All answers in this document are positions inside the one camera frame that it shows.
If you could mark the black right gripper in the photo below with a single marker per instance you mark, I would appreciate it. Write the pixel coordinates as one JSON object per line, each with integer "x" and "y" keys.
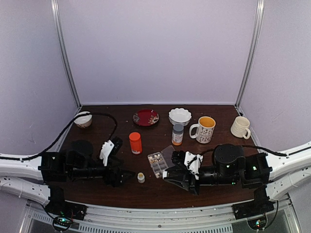
{"x": 183, "y": 180}

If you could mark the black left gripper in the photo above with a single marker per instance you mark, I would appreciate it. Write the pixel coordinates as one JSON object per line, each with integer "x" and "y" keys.
{"x": 115, "y": 180}

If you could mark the orange pill bottle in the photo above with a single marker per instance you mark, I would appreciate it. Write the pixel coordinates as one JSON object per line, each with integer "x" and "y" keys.
{"x": 135, "y": 142}

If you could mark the small white dropper bottle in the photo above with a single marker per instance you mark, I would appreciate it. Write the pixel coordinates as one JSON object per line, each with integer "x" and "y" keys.
{"x": 141, "y": 177}

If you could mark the grey cap pill bottle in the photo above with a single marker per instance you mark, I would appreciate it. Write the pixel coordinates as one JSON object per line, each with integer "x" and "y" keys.
{"x": 177, "y": 134}

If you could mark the clear plastic pill organizer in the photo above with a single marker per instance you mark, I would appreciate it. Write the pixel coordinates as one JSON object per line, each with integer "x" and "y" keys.
{"x": 160, "y": 161}

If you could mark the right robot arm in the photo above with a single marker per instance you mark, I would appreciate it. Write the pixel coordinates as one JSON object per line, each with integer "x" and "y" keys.
{"x": 269, "y": 173}

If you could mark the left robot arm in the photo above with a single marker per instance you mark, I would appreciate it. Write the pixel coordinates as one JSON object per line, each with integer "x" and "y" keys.
{"x": 17, "y": 172}

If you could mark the cream ribbed mug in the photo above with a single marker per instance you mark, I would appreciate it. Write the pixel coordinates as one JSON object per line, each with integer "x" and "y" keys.
{"x": 240, "y": 128}

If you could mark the white ceramic bowl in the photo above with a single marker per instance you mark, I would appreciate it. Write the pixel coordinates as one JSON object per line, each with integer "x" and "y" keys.
{"x": 84, "y": 121}

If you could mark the floral mug yellow inside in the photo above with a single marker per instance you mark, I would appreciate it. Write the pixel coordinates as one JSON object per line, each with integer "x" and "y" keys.
{"x": 203, "y": 130}

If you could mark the white scalloped bowl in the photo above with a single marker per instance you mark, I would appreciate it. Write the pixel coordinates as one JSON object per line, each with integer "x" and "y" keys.
{"x": 180, "y": 116}

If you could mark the red floral plate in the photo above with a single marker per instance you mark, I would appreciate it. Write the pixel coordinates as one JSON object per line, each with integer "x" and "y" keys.
{"x": 145, "y": 117}

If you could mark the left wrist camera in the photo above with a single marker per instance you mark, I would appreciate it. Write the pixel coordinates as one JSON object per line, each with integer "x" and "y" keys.
{"x": 109, "y": 149}

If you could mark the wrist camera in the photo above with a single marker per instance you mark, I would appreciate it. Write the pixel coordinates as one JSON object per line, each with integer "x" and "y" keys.
{"x": 187, "y": 161}
{"x": 109, "y": 149}

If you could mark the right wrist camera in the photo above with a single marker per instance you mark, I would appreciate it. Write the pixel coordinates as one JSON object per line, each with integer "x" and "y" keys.
{"x": 187, "y": 161}

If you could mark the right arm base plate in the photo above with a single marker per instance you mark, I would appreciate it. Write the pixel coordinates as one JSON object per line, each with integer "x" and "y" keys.
{"x": 252, "y": 208}

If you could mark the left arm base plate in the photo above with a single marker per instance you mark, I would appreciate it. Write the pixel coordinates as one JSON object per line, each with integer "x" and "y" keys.
{"x": 66, "y": 209}

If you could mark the aluminium front rail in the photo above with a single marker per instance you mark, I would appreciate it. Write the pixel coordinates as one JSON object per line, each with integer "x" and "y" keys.
{"x": 211, "y": 219}

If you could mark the right aluminium frame post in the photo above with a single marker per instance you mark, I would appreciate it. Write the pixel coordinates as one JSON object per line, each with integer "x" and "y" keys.
{"x": 252, "y": 50}

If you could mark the aluminium frame post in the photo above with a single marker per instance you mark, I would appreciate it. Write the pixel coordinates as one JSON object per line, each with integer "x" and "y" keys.
{"x": 63, "y": 50}
{"x": 252, "y": 50}

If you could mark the left aluminium frame post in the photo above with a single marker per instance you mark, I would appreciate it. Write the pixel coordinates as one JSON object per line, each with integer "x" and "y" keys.
{"x": 63, "y": 50}

